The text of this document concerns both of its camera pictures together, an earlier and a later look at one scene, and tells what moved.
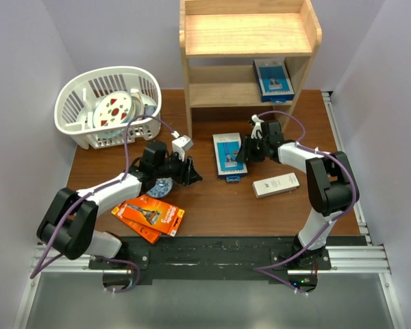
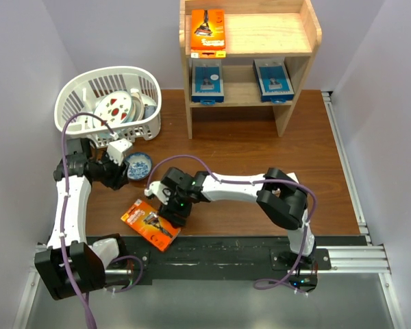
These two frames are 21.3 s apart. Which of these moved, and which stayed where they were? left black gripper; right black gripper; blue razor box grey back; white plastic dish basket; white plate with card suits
Moved: left black gripper; right black gripper
Stayed: white plastic dish basket; white plate with card suits; blue razor box grey back
